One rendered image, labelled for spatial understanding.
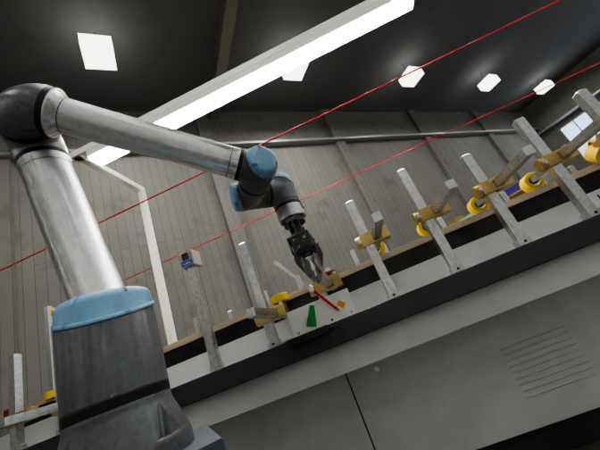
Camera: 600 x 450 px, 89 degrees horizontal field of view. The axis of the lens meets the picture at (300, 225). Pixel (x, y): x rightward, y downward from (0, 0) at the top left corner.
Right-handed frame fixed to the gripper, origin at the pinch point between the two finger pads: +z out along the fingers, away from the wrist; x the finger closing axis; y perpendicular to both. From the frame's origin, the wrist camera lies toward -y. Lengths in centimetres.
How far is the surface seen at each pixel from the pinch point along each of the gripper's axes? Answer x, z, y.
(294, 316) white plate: -17.6, 4.1, -28.5
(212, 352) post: -54, 5, -29
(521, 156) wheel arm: 73, -11, -6
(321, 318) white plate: -7.6, 8.7, -28.6
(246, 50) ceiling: -3, -543, -340
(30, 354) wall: -423, -107, -248
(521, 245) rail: 69, 12, -29
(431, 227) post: 45, -7, -29
